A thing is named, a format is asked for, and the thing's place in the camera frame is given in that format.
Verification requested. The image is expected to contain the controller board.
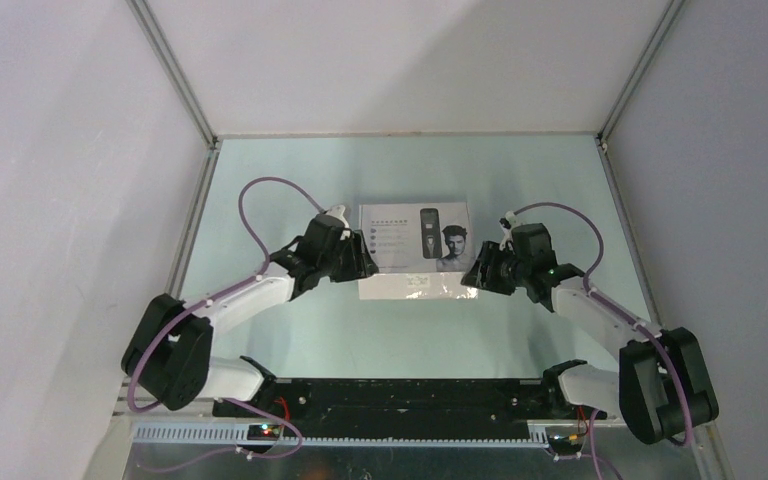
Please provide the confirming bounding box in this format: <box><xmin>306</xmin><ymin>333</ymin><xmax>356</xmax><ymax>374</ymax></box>
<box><xmin>246</xmin><ymin>423</ymin><xmax>284</xmax><ymax>442</ymax></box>
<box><xmin>547</xmin><ymin>434</ymin><xmax>587</xmax><ymax>457</ymax></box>

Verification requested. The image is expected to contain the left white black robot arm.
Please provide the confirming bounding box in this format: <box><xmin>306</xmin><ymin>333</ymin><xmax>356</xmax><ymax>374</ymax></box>
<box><xmin>121</xmin><ymin>213</ymin><xmax>379</xmax><ymax>417</ymax></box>

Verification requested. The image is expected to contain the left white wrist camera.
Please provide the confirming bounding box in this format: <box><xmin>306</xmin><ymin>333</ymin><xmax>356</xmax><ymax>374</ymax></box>
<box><xmin>323</xmin><ymin>204</ymin><xmax>352</xmax><ymax>241</ymax></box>

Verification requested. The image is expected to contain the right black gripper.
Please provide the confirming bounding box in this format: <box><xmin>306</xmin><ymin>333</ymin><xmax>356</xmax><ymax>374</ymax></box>
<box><xmin>460</xmin><ymin>240</ymin><xmax>530</xmax><ymax>296</ymax></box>

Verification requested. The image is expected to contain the left aluminium corner post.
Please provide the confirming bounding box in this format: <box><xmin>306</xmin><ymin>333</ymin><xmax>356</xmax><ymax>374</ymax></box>
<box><xmin>126</xmin><ymin>0</ymin><xmax>218</xmax><ymax>150</ymax></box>

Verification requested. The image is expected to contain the white box with black tray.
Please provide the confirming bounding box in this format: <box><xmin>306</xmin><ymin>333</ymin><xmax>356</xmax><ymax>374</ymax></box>
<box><xmin>358</xmin><ymin>202</ymin><xmax>478</xmax><ymax>300</ymax></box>

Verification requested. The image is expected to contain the left controller board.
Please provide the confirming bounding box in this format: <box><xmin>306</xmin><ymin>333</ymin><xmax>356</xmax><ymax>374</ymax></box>
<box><xmin>246</xmin><ymin>423</ymin><xmax>284</xmax><ymax>442</ymax></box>

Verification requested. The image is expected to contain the right aluminium corner post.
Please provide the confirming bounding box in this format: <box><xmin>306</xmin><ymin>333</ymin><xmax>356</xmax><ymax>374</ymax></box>
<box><xmin>596</xmin><ymin>0</ymin><xmax>687</xmax><ymax>145</ymax></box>

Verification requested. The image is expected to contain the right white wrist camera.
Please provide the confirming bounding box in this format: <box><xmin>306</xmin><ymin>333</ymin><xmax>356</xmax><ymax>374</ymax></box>
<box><xmin>499</xmin><ymin>211</ymin><xmax>520</xmax><ymax>251</ymax></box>

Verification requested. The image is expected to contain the right controller board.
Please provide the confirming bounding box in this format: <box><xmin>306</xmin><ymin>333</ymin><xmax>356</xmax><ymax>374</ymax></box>
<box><xmin>547</xmin><ymin>434</ymin><xmax>587</xmax><ymax>457</ymax></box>

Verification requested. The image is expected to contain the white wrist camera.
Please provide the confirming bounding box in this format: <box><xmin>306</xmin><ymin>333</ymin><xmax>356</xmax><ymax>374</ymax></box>
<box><xmin>499</xmin><ymin>211</ymin><xmax>520</xmax><ymax>251</ymax></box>
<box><xmin>323</xmin><ymin>204</ymin><xmax>352</xmax><ymax>241</ymax></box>

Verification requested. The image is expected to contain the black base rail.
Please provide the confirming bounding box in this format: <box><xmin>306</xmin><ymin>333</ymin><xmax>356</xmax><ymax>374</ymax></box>
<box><xmin>214</xmin><ymin>377</ymin><xmax>597</xmax><ymax>442</ymax></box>

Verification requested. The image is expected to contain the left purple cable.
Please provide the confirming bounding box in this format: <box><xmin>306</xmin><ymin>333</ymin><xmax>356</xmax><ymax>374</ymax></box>
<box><xmin>125</xmin><ymin>176</ymin><xmax>326</xmax><ymax>473</ymax></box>

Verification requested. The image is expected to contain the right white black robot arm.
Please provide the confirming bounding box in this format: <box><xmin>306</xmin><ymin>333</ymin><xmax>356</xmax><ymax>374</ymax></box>
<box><xmin>461</xmin><ymin>223</ymin><xmax>720</xmax><ymax>445</ymax></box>

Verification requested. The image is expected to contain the aluminium corner post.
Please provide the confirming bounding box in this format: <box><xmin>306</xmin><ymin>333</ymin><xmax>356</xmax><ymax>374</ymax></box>
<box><xmin>596</xmin><ymin>0</ymin><xmax>687</xmax><ymax>145</ymax></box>
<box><xmin>126</xmin><ymin>0</ymin><xmax>218</xmax><ymax>150</ymax></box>

